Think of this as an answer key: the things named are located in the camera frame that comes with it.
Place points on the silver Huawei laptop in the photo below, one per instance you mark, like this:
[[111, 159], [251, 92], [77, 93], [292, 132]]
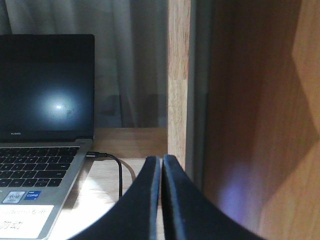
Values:
[[46, 127]]

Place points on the wooden shelf unit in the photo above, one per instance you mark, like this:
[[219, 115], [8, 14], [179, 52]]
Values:
[[243, 109]]

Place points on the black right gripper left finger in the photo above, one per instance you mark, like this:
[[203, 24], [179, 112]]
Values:
[[134, 216]]

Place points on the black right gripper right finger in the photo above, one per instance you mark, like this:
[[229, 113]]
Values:
[[188, 214]]

